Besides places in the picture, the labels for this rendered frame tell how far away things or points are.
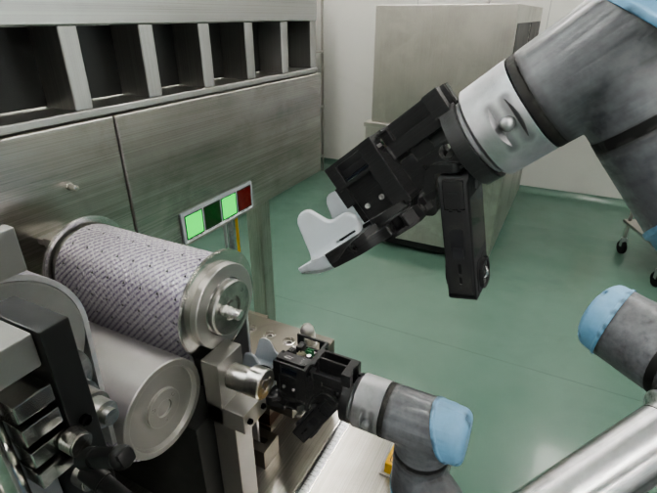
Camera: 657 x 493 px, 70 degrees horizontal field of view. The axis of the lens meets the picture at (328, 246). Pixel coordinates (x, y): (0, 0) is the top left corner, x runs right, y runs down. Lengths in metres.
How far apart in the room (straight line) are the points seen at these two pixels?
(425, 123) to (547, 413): 2.12
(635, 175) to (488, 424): 1.98
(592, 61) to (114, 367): 0.53
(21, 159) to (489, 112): 0.65
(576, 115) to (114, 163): 0.74
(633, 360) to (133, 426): 0.66
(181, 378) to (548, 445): 1.86
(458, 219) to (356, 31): 5.01
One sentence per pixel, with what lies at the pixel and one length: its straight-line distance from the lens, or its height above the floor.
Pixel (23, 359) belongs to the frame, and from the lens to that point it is 0.30.
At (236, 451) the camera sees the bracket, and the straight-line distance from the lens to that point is 0.71.
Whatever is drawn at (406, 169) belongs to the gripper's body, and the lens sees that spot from 0.40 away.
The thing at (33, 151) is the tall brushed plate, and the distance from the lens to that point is 0.82.
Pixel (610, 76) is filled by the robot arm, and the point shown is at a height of 1.56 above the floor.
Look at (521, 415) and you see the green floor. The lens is 2.37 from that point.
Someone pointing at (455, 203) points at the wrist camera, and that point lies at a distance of 0.39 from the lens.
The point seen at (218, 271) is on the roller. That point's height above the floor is 1.31.
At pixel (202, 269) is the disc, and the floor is 1.31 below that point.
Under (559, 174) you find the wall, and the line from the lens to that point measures 5.09.
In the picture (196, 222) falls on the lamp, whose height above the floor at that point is 1.19.
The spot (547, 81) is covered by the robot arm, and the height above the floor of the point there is 1.55.
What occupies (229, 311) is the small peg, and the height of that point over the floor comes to 1.26.
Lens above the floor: 1.59
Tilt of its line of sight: 26 degrees down
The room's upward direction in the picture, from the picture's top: straight up
